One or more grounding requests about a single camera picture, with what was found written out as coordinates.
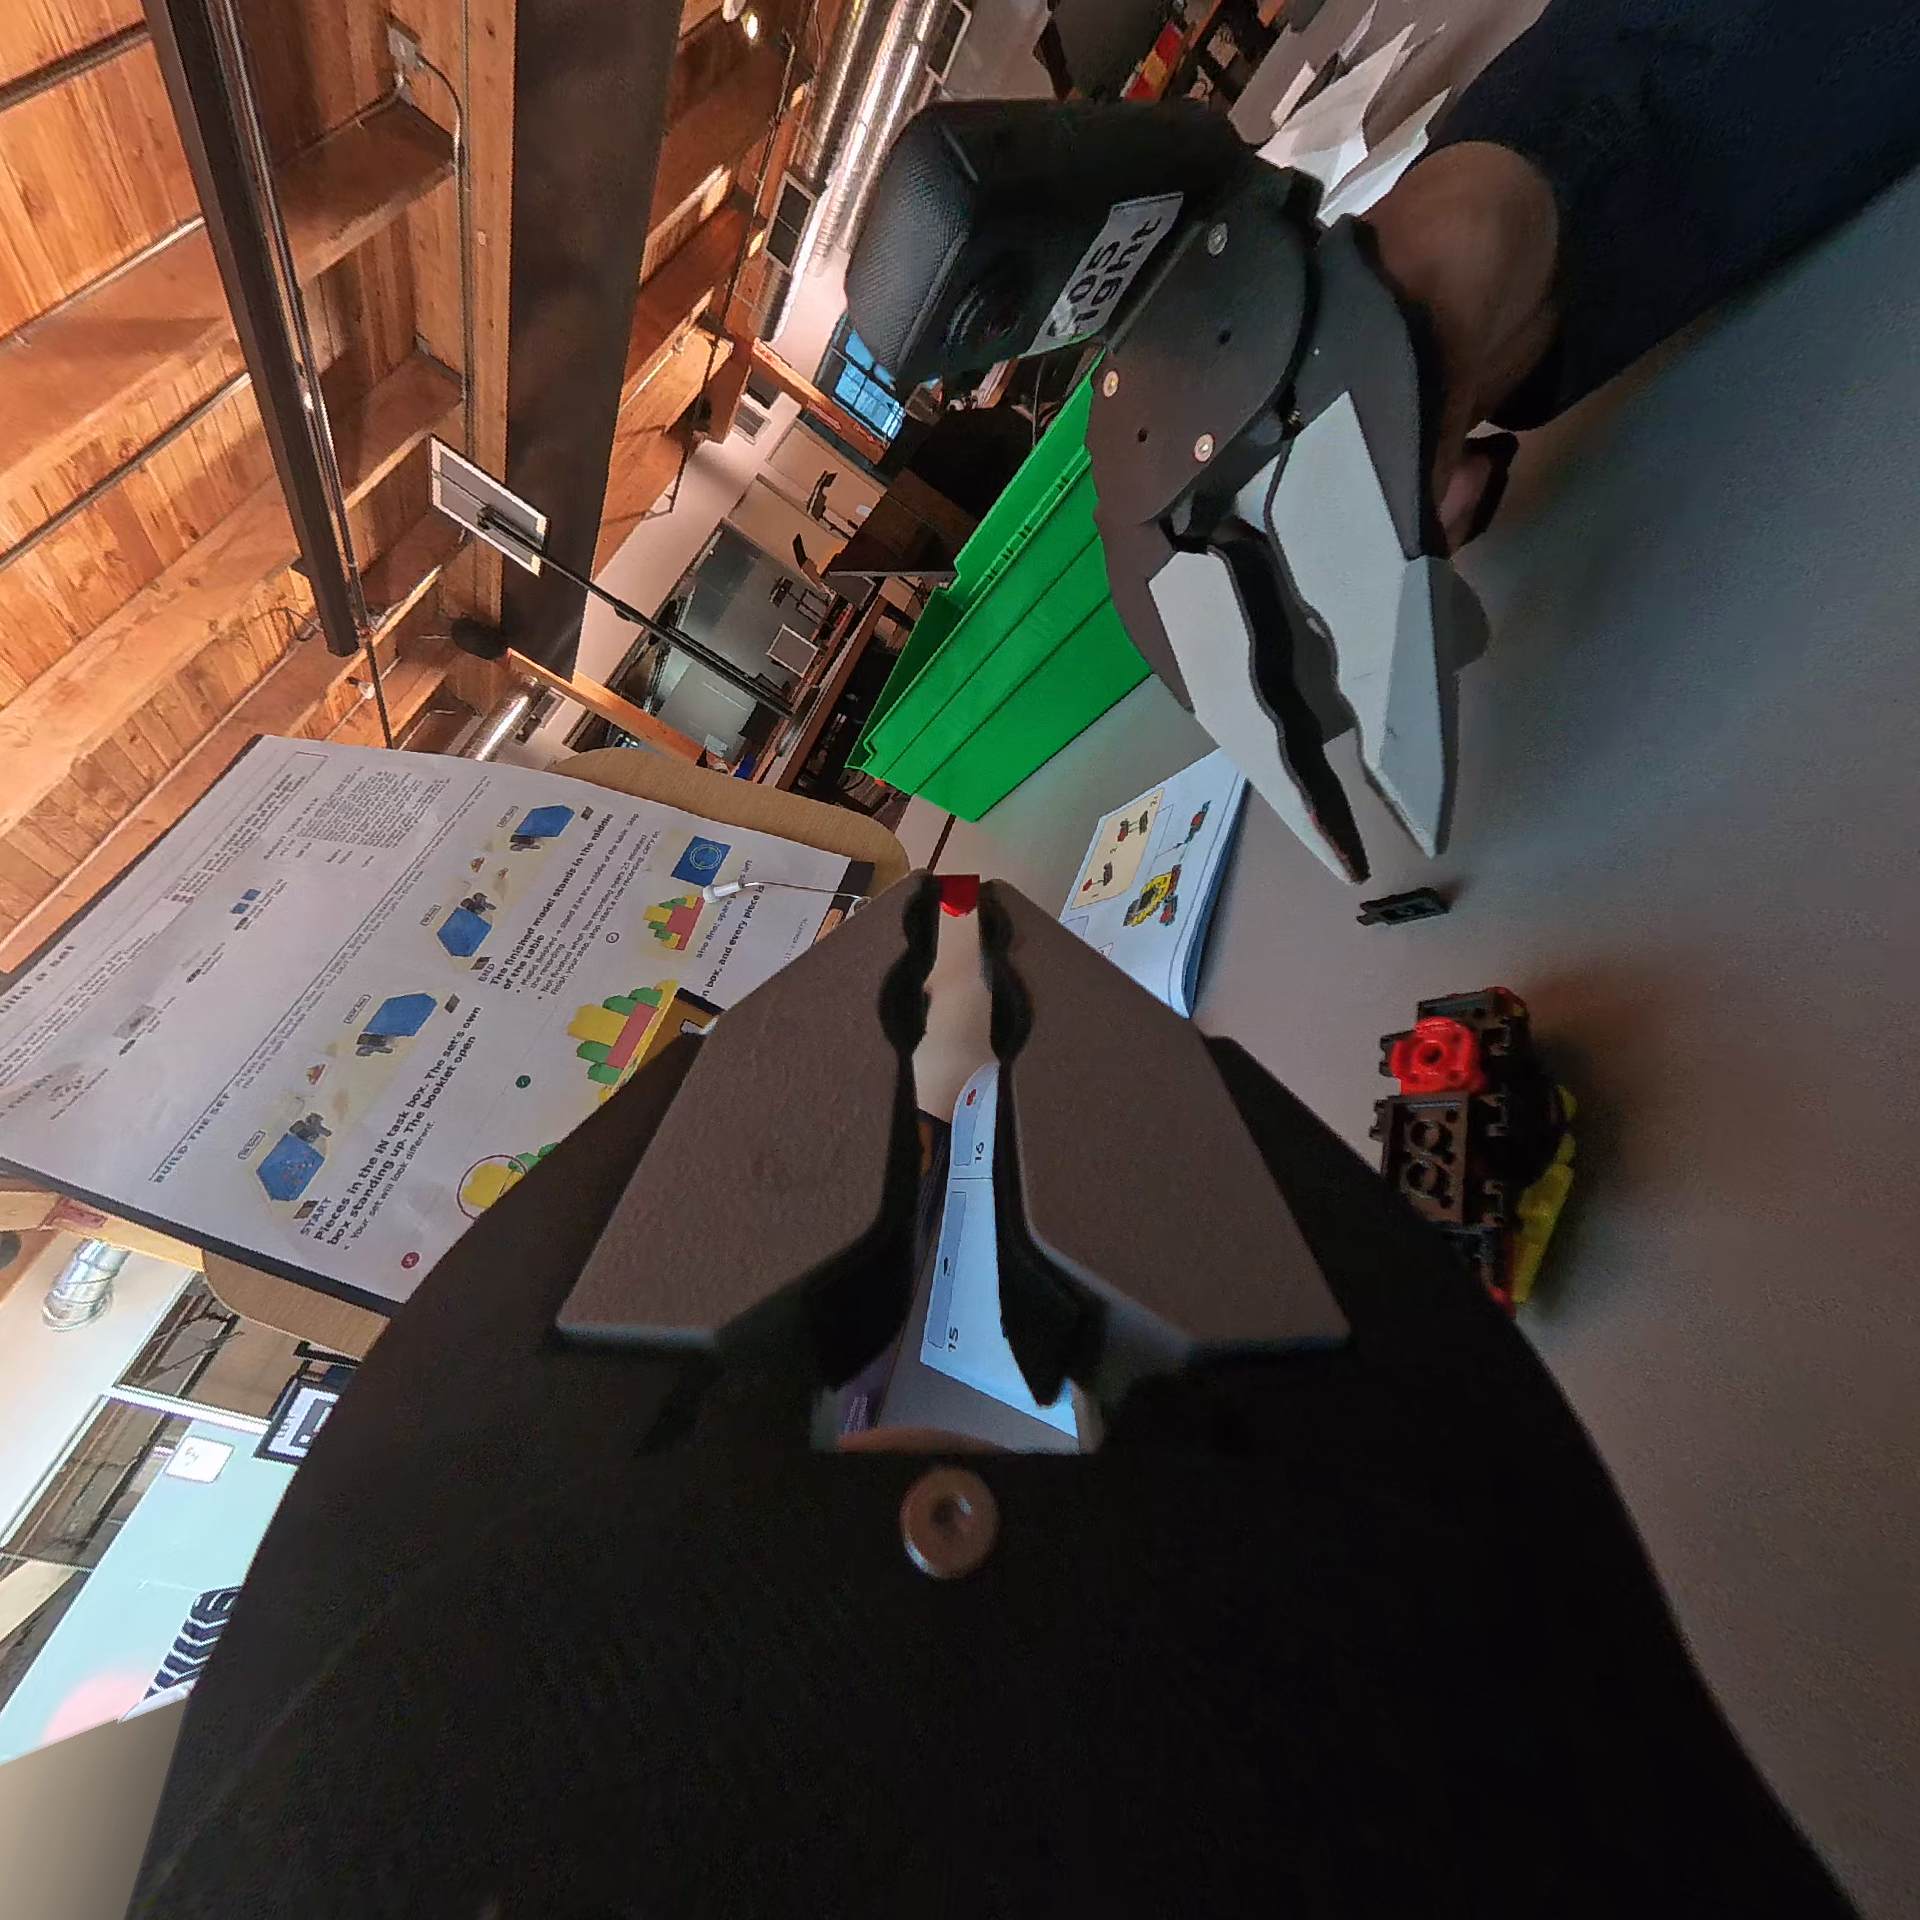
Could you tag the small red lego piece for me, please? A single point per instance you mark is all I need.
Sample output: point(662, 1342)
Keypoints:
point(956, 896)

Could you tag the black red yellow lego model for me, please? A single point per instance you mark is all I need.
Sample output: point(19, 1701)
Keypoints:
point(1479, 1149)

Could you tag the hanging ceiling light panel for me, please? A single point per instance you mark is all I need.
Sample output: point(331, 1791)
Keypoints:
point(488, 503)

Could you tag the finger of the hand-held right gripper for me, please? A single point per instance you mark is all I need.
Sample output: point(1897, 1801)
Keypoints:
point(1395, 631)
point(1275, 705)

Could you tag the person's right forearm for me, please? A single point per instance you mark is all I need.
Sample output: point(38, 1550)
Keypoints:
point(1694, 165)

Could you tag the silver ventilation duct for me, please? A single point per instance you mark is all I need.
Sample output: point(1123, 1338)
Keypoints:
point(854, 134)

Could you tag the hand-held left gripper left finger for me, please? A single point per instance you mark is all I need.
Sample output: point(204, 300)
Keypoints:
point(734, 1185)

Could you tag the lego instruction booklet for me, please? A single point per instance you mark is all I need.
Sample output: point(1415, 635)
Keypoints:
point(1154, 885)

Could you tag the green plastic bin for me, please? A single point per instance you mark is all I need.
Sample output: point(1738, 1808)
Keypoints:
point(1020, 631)

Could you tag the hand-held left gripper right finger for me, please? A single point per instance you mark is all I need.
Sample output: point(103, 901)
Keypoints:
point(1163, 1185)

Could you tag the small black lego piece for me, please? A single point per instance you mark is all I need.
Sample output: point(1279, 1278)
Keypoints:
point(1407, 905)

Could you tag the large printed instruction poster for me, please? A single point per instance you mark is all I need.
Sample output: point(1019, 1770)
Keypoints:
point(375, 991)

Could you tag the plywood board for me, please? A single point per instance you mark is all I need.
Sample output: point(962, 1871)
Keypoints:
point(781, 819)

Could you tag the person's right hand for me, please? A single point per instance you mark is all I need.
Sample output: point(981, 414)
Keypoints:
point(1479, 300)

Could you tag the white papers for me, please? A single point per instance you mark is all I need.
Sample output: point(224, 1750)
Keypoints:
point(1343, 113)

